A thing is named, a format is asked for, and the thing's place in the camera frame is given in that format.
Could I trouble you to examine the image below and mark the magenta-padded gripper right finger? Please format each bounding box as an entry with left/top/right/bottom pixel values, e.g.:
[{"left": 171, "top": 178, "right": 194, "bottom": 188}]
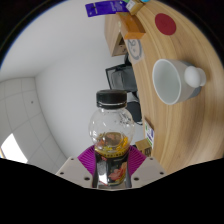
[{"left": 126, "top": 145, "right": 167, "bottom": 188}]

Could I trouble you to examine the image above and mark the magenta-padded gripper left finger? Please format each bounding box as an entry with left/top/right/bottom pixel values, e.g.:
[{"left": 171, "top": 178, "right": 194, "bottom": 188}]
[{"left": 55, "top": 145, "right": 98, "bottom": 188}]

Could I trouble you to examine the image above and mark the clear black-capped drink bottle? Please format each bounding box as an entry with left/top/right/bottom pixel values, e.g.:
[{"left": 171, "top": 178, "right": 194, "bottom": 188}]
[{"left": 87, "top": 89, "right": 136, "bottom": 189}]

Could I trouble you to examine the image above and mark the white printed leaflet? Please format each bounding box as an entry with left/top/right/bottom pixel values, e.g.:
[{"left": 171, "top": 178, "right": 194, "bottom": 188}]
[{"left": 143, "top": 116, "right": 156, "bottom": 149}]

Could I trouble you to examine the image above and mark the rectangular ceiling light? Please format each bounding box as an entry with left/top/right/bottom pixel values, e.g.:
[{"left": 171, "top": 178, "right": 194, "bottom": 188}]
[{"left": 0, "top": 133, "right": 29, "bottom": 164}]

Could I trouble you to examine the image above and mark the white mug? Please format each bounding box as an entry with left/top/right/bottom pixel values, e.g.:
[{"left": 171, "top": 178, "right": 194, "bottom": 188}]
[{"left": 152, "top": 58, "right": 207, "bottom": 106}]

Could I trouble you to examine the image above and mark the grey mesh office chair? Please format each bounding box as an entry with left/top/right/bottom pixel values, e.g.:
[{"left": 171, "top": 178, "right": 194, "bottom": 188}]
[{"left": 105, "top": 63, "right": 138, "bottom": 94}]

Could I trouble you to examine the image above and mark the round grey-ringed disc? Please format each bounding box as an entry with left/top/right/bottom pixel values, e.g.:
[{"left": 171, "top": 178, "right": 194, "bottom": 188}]
[{"left": 126, "top": 38, "right": 144, "bottom": 64}]

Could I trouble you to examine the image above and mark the wooden side desk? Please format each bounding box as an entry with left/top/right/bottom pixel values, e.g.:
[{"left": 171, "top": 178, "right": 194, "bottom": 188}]
[{"left": 104, "top": 13, "right": 129, "bottom": 58}]

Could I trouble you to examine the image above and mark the flat round red coaster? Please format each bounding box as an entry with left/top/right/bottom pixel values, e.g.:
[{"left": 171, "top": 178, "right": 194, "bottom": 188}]
[{"left": 154, "top": 12, "right": 177, "bottom": 36}]

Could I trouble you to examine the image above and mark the tan white-labelled box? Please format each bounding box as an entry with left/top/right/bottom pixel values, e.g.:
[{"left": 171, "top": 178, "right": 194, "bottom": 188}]
[{"left": 125, "top": 0, "right": 145, "bottom": 16}]

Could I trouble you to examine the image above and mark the purple standing card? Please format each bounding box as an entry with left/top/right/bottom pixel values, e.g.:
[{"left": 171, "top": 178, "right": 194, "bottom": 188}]
[{"left": 84, "top": 0, "right": 130, "bottom": 18}]

